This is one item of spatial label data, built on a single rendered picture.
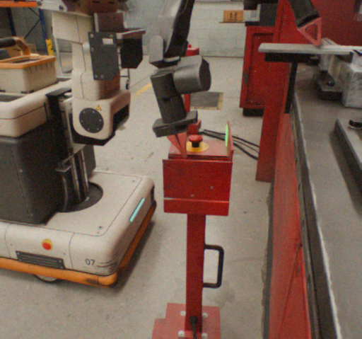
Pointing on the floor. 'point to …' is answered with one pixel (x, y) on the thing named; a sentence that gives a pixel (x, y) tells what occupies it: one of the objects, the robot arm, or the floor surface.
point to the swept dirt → (264, 272)
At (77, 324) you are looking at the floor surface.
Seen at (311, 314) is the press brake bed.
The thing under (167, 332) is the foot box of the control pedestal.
